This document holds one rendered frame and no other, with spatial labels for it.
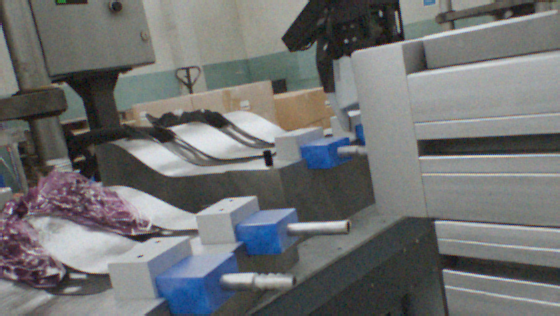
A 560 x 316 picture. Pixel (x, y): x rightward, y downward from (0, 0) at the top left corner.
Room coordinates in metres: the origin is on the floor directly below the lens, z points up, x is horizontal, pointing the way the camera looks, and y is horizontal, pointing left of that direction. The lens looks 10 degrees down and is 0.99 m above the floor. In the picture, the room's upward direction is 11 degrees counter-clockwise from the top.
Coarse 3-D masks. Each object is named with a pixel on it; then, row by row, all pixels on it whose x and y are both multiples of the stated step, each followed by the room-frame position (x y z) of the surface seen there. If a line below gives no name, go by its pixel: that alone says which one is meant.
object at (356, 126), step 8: (352, 112) 0.75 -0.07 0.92; (336, 120) 0.73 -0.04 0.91; (352, 120) 0.71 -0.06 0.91; (360, 120) 0.72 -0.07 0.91; (336, 128) 0.73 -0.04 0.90; (352, 128) 0.71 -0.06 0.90; (360, 128) 0.71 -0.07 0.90; (336, 136) 0.73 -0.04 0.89; (344, 136) 0.72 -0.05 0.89; (352, 136) 0.71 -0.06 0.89; (360, 136) 0.71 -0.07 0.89
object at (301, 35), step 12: (312, 0) 0.74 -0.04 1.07; (324, 0) 0.73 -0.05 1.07; (300, 12) 0.76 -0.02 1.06; (312, 12) 0.74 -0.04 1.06; (300, 24) 0.76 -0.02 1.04; (312, 24) 0.75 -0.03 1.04; (288, 36) 0.78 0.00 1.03; (300, 36) 0.76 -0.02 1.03; (312, 36) 0.78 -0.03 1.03; (288, 48) 0.78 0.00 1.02; (300, 48) 0.78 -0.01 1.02
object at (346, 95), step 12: (336, 60) 0.71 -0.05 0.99; (348, 60) 0.70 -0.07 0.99; (336, 72) 0.70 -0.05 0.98; (348, 72) 0.70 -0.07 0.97; (336, 84) 0.70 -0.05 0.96; (348, 84) 0.70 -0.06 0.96; (336, 96) 0.70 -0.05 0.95; (348, 96) 0.69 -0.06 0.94; (336, 108) 0.70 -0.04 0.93; (348, 120) 0.71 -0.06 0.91
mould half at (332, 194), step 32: (192, 128) 0.89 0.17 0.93; (256, 128) 0.93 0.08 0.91; (128, 160) 0.79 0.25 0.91; (160, 160) 0.77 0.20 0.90; (256, 160) 0.68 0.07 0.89; (288, 160) 0.63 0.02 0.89; (352, 160) 0.69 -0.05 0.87; (160, 192) 0.75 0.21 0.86; (192, 192) 0.70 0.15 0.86; (224, 192) 0.66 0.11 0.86; (256, 192) 0.62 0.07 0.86; (288, 192) 0.60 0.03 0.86; (320, 192) 0.64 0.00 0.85; (352, 192) 0.68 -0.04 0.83
